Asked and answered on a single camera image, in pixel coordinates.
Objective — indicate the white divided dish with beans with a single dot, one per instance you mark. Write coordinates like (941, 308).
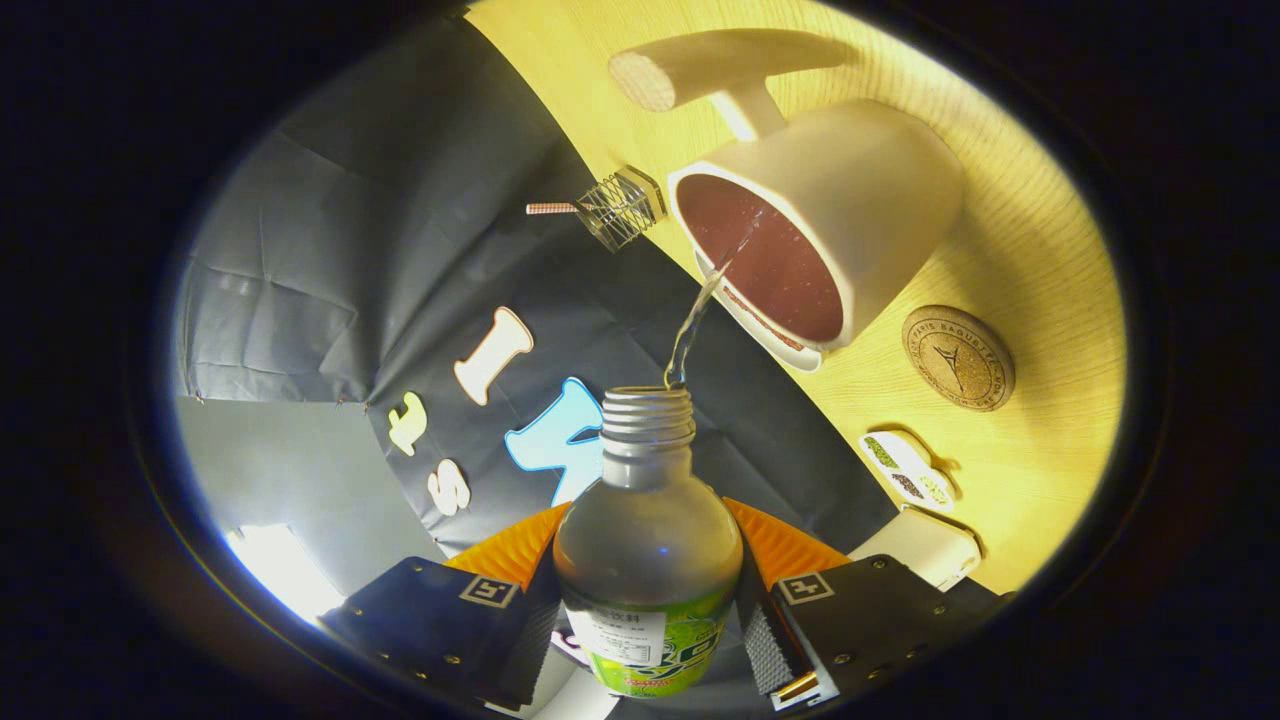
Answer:
(905, 468)

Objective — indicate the round cork coaster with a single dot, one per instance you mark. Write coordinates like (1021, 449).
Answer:
(958, 358)

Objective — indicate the brown meat patty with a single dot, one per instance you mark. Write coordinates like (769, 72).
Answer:
(765, 322)

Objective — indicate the silver bottle with green label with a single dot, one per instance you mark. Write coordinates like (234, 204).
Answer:
(645, 540)

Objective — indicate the wooden table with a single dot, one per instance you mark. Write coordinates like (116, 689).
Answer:
(1000, 250)

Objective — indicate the white toaster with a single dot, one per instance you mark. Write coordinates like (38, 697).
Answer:
(925, 545)

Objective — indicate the white oval plate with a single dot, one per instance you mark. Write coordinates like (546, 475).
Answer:
(800, 358)

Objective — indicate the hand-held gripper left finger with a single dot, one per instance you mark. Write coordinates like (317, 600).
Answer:
(520, 650)

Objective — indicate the striped paper straw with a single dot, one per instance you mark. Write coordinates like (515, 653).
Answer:
(550, 208)

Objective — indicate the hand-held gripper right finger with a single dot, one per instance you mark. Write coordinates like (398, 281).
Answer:
(765, 645)

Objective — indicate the black backdrop cloth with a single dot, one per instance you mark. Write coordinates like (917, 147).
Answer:
(350, 250)

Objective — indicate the clear juice stream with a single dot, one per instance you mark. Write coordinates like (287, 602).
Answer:
(690, 325)

